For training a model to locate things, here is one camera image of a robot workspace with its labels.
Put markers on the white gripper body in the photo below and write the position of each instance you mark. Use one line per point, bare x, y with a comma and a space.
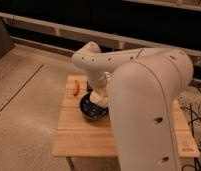
99, 84

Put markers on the orange carrot toy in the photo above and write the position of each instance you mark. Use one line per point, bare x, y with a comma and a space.
76, 88

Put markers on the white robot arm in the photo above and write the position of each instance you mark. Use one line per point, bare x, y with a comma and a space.
139, 87

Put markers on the cream ceramic cup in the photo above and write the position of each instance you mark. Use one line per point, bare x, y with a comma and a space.
97, 99

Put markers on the small wooden table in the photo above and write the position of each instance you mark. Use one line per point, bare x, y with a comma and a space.
77, 136

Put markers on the metal table leg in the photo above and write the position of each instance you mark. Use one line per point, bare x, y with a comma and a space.
70, 163

